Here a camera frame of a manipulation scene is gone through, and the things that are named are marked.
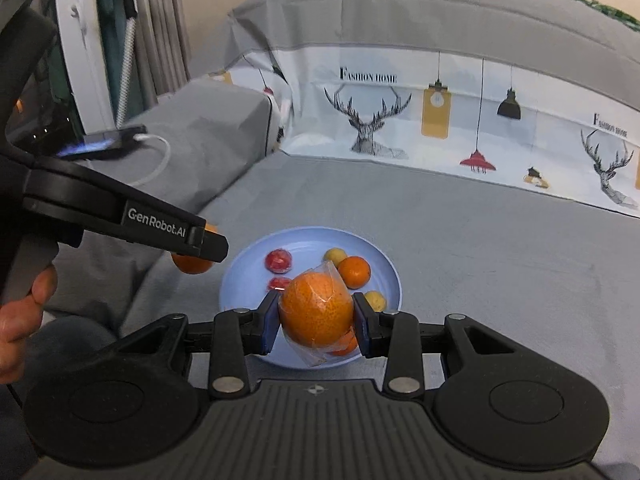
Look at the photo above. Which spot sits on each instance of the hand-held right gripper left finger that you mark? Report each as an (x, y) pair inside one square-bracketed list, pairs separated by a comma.
[(270, 326)]

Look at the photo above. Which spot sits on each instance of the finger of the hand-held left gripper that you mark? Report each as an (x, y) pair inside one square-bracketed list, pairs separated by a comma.
[(210, 247)]

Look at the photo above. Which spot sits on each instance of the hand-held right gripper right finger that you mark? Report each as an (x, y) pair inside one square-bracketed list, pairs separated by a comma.
[(361, 334)]

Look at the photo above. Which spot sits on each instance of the small tangerine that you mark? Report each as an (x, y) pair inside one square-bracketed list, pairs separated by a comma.
[(192, 264), (355, 271), (347, 346)]

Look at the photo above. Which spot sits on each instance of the small yellow-green jujube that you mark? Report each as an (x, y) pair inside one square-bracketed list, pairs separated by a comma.
[(334, 256), (375, 301)]

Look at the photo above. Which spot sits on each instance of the small red apple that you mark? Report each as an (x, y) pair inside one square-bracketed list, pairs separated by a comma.
[(279, 283), (278, 260)]

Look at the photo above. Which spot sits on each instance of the plastic-wrapped orange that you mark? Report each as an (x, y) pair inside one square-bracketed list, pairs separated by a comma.
[(315, 310)]

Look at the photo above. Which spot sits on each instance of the light blue round plate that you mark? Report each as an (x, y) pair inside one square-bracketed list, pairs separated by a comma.
[(305, 247)]

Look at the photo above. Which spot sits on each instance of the person's left hand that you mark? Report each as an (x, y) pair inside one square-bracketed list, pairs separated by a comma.
[(17, 330)]

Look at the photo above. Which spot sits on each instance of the black smartphone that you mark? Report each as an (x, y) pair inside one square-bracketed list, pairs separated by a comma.
[(107, 142)]

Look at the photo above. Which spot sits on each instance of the grey pillow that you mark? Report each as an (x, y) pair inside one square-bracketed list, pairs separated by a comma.
[(210, 125)]

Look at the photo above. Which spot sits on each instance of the speckled white pole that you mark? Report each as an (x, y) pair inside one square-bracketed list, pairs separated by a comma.
[(127, 60)]

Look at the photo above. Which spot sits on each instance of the teal curtain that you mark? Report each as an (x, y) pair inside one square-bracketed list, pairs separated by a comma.
[(107, 35)]

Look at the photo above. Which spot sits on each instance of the grey bed sheet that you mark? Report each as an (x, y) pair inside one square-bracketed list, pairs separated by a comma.
[(500, 235)]

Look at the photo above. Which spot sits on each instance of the grey pleated curtain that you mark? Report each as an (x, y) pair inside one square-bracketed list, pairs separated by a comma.
[(165, 35)]

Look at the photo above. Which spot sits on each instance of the grey deer-print quilt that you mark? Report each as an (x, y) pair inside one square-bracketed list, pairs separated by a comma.
[(400, 15)]

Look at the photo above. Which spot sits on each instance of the white door frame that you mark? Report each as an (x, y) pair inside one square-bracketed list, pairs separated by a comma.
[(82, 60)]

